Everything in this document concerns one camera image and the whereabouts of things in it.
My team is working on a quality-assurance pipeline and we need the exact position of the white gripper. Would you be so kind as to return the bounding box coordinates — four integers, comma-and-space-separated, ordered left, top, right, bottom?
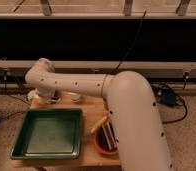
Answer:
27, 89, 61, 104

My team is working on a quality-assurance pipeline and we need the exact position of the green plastic tray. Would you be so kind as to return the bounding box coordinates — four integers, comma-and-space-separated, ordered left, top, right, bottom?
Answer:
10, 109, 83, 160

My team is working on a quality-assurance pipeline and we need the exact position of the orange red bowl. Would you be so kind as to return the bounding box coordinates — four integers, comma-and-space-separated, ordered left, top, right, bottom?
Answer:
94, 129, 118, 156

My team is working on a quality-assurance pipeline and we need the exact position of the striped dark block toy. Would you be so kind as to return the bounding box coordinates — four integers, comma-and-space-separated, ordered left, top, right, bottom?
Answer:
101, 122, 116, 150

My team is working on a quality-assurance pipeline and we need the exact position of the wooden table board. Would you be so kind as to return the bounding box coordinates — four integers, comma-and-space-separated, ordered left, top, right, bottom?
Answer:
11, 93, 120, 171

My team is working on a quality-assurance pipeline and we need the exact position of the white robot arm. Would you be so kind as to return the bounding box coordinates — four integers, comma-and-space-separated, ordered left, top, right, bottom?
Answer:
25, 58, 174, 171

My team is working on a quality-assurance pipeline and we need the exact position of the black cable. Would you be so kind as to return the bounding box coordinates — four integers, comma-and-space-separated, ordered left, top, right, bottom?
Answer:
150, 82, 189, 126

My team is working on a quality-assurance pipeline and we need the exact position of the yellow banana toy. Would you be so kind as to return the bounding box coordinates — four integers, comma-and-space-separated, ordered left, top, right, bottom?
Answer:
90, 116, 108, 134

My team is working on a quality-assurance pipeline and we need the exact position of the white plastic cup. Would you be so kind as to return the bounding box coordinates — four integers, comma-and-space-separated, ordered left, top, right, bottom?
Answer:
70, 93, 81, 102

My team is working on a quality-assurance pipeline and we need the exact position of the black power adapter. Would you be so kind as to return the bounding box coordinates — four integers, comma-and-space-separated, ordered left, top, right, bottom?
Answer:
161, 89, 176, 107

